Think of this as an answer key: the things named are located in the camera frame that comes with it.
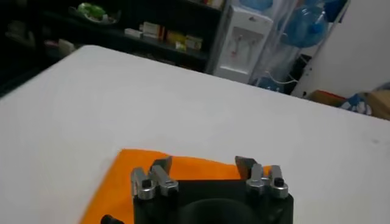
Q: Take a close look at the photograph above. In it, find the small flat white box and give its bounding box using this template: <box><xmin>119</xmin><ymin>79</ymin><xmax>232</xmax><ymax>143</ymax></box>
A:
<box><xmin>124</xmin><ymin>27</ymin><xmax>143</xmax><ymax>39</ymax></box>

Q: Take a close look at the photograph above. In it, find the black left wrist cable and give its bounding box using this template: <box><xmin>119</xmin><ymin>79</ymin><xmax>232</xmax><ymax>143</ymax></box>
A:
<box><xmin>100</xmin><ymin>214</ymin><xmax>125</xmax><ymax>224</ymax></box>

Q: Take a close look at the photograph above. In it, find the closed brown cardboard box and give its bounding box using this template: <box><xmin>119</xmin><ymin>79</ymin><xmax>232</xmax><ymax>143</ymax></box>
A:
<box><xmin>307</xmin><ymin>89</ymin><xmax>347</xmax><ymax>107</ymax></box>

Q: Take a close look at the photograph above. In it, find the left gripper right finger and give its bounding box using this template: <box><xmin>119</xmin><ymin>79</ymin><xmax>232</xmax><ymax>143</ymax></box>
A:
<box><xmin>234</xmin><ymin>155</ymin><xmax>289</xmax><ymax>199</ymax></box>

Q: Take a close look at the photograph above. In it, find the white and red medicine box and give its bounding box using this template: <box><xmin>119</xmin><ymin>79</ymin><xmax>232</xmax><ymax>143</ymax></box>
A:
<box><xmin>140</xmin><ymin>21</ymin><xmax>166</xmax><ymax>40</ymax></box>

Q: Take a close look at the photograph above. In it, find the open brown cardboard box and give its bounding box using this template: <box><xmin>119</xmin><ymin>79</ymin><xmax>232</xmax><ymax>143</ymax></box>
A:
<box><xmin>365</xmin><ymin>89</ymin><xmax>390</xmax><ymax>120</ymax></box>

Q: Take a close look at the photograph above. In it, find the orange t-shirt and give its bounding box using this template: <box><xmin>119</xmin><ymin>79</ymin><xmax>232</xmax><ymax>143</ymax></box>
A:
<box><xmin>79</xmin><ymin>148</ymin><xmax>274</xmax><ymax>224</ymax></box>

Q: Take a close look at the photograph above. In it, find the white water dispenser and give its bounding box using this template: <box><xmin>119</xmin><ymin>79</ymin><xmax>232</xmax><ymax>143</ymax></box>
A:
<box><xmin>213</xmin><ymin>4</ymin><xmax>274</xmax><ymax>85</ymax></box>

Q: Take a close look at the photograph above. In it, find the black shelving unit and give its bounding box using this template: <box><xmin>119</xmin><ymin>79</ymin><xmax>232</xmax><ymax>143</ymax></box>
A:
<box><xmin>0</xmin><ymin>0</ymin><xmax>228</xmax><ymax>74</ymax></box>

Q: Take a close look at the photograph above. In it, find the green item on plate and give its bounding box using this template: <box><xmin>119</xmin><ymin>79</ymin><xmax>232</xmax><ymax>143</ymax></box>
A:
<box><xmin>69</xmin><ymin>2</ymin><xmax>121</xmax><ymax>24</ymax></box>

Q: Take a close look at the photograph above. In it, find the white wire jug rack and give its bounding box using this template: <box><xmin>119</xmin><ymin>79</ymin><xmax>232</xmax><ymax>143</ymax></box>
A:
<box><xmin>249</xmin><ymin>0</ymin><xmax>351</xmax><ymax>96</ymax></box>

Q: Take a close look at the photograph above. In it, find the blue water jug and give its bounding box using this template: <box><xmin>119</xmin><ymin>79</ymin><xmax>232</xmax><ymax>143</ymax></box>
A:
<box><xmin>252</xmin><ymin>75</ymin><xmax>285</xmax><ymax>94</ymax></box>
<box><xmin>283</xmin><ymin>4</ymin><xmax>329</xmax><ymax>49</ymax></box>

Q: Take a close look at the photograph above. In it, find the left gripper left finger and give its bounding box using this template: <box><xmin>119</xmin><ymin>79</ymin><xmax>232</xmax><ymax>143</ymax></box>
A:
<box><xmin>130</xmin><ymin>155</ymin><xmax>179</xmax><ymax>200</ymax></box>

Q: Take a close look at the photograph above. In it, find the blue and white bag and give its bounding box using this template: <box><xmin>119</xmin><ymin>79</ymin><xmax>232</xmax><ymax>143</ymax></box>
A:
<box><xmin>339</xmin><ymin>93</ymin><xmax>373</xmax><ymax>116</ymax></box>

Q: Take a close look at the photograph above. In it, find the white dispenser power cable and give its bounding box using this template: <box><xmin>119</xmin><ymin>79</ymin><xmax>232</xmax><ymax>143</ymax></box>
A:
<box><xmin>264</xmin><ymin>71</ymin><xmax>299</xmax><ymax>85</ymax></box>

